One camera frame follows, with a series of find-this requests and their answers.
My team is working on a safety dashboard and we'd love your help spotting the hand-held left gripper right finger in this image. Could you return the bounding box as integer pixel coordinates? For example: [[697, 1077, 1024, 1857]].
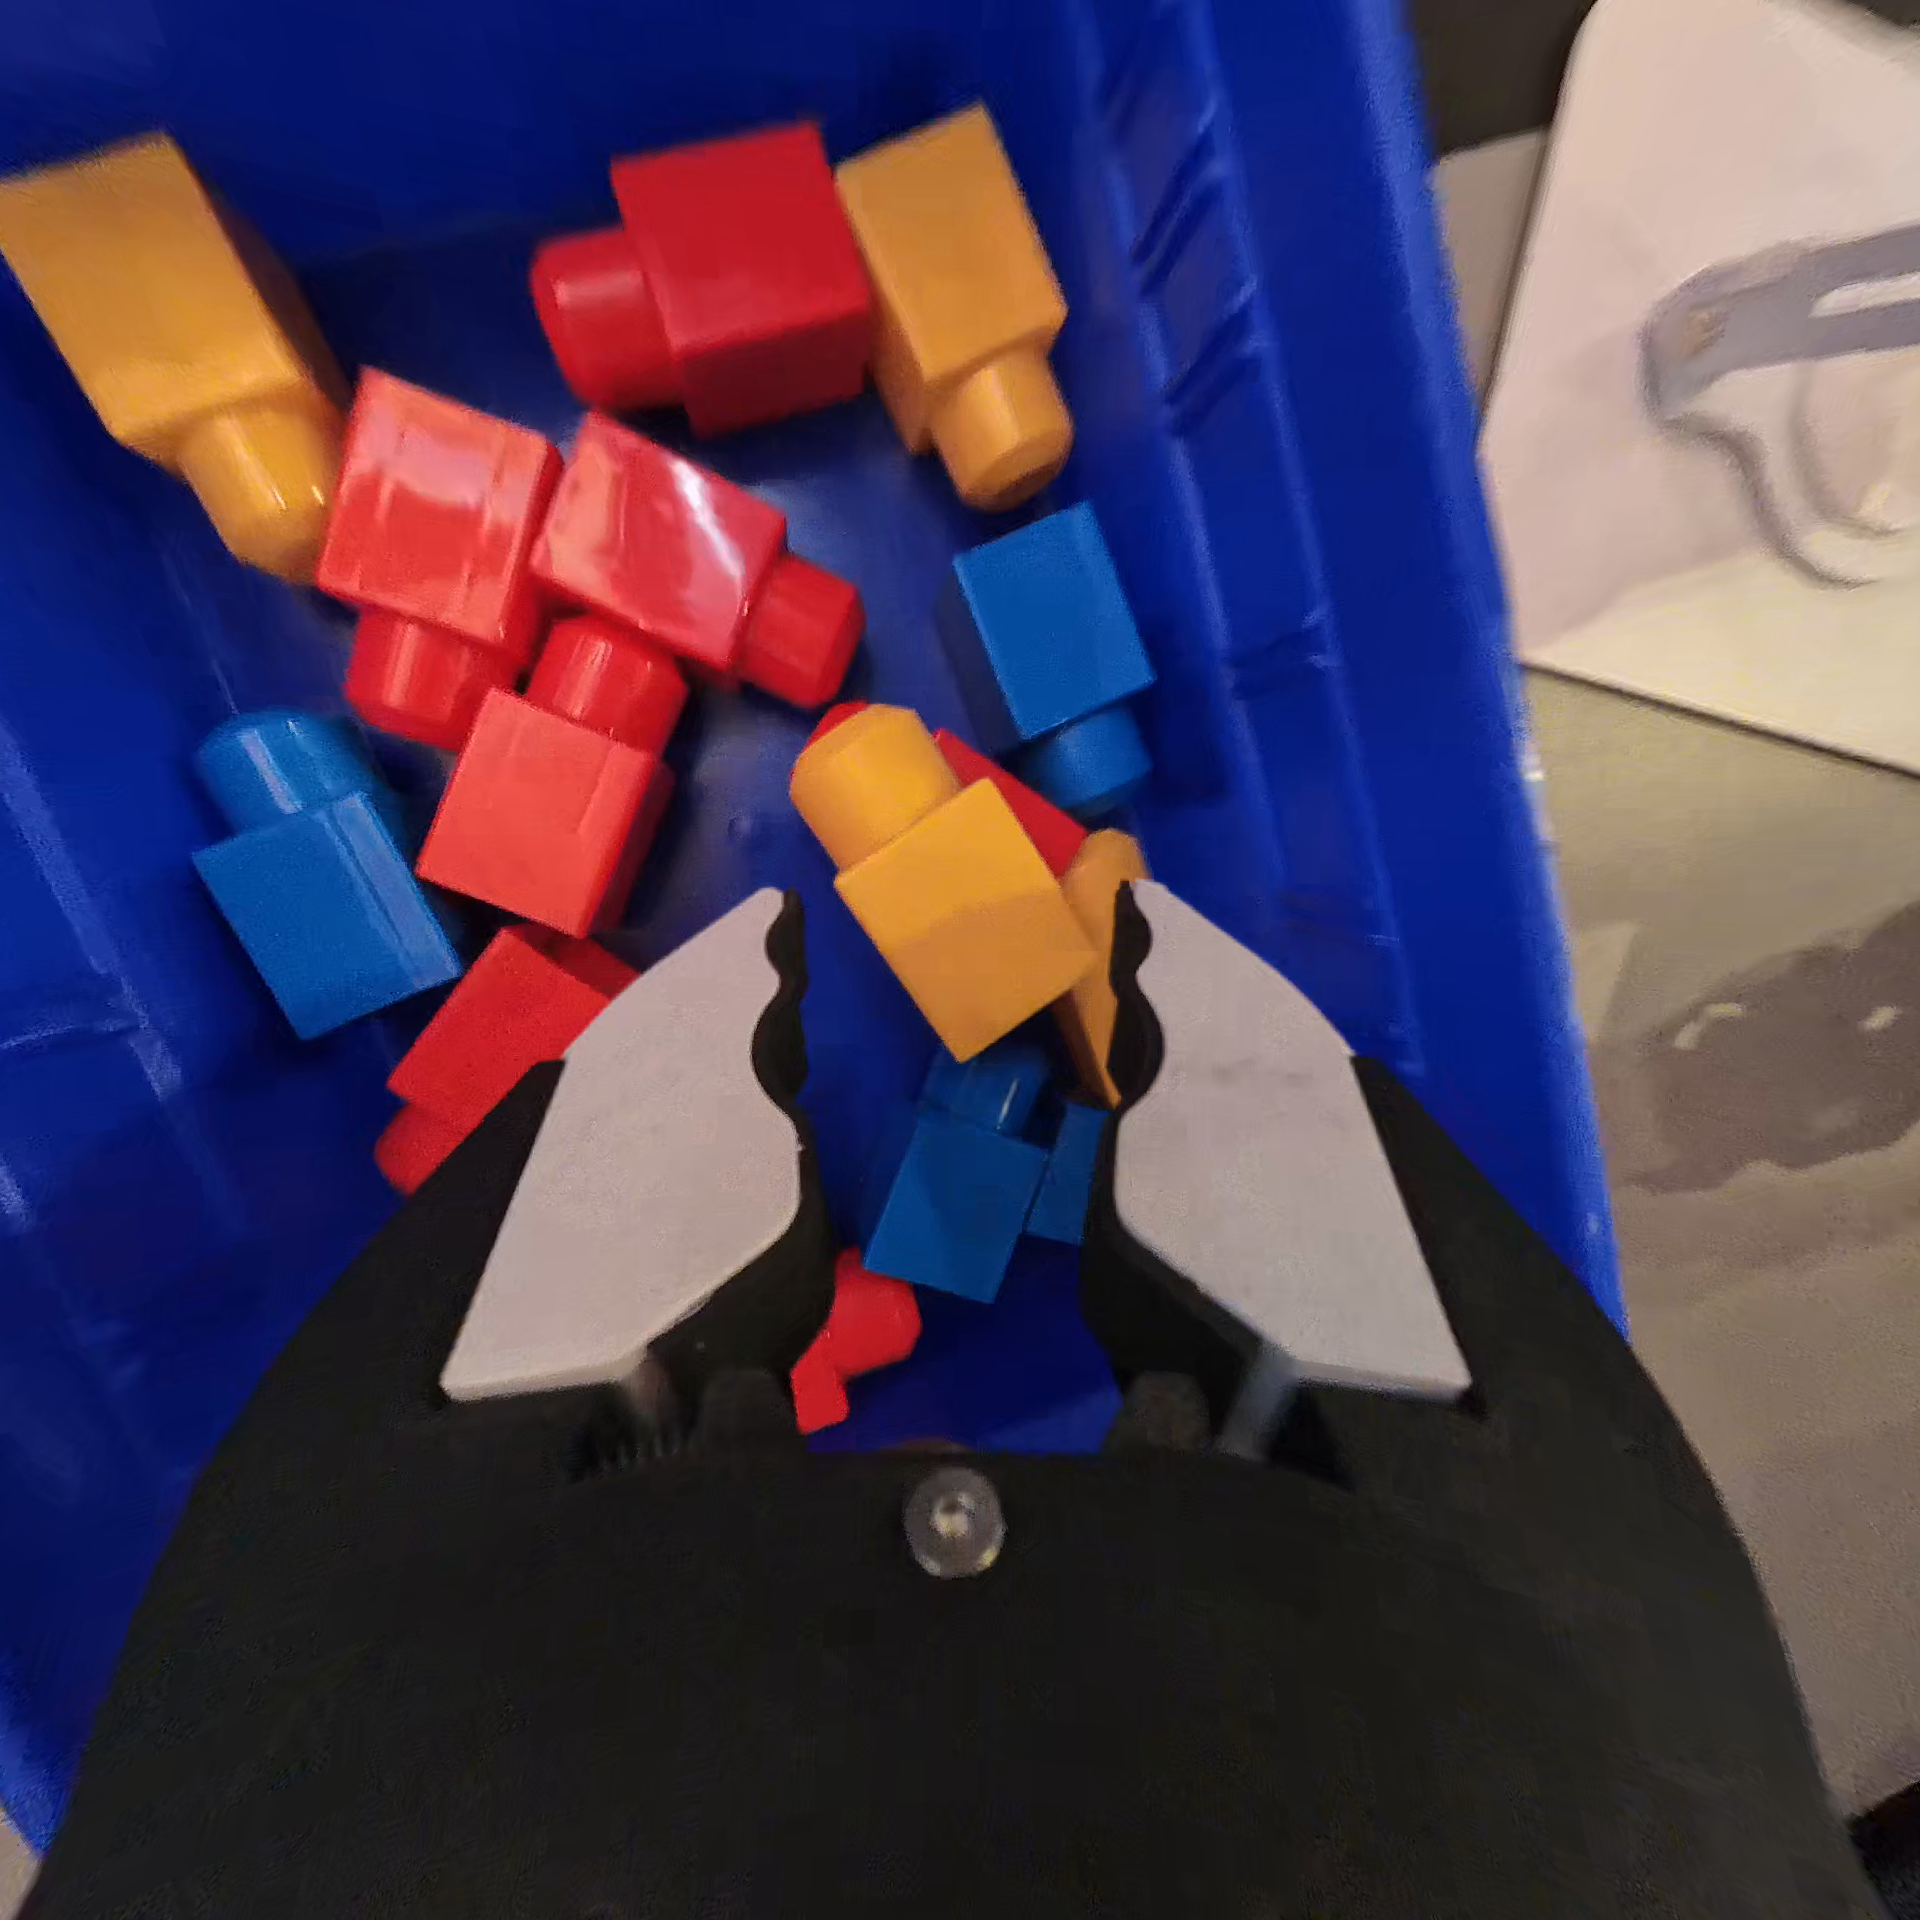
[[1080, 881, 1474, 1462]]

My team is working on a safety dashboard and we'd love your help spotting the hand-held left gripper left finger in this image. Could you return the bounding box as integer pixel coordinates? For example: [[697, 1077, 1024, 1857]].
[[440, 887, 834, 1403]]

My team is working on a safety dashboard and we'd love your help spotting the yellow toy block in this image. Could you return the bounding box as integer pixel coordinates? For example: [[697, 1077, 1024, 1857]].
[[787, 704, 1099, 1063]]

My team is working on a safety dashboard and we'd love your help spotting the pile of mixed building blocks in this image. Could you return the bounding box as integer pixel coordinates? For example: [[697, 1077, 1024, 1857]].
[[0, 104, 1156, 1434]]

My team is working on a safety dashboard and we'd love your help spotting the blue plastic bin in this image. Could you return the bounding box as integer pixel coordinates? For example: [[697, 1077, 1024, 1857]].
[[0, 0, 1630, 1848]]

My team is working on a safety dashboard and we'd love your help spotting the grey desk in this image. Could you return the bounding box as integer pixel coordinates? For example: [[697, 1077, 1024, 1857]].
[[1431, 129, 1920, 1848]]

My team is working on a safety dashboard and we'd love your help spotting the white adjustable stand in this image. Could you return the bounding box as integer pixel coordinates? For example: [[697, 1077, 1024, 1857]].
[[1635, 224, 1920, 590]]

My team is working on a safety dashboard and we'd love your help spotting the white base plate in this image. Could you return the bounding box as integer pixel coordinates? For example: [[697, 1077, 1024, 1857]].
[[1478, 0, 1920, 776]]

